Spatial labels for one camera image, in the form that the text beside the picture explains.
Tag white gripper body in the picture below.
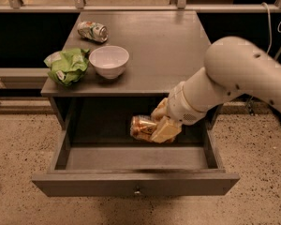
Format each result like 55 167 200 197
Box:
167 82 206 126

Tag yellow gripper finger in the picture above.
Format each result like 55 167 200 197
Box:
151 116 182 143
151 97 168 121

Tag crushed orange can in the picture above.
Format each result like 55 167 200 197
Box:
130 115 158 143

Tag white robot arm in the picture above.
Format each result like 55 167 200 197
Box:
151 37 281 143

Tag open grey top drawer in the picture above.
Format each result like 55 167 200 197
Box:
32 109 240 197

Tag crushed green white can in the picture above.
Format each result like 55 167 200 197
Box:
77 22 109 43

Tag grey wooden cabinet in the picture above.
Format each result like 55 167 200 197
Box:
41 11 210 128

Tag white ceramic bowl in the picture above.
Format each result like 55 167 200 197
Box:
89 46 129 80

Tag green chip bag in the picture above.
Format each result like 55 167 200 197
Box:
44 48 90 86

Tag white cable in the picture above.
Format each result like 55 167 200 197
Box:
261 1 281 55

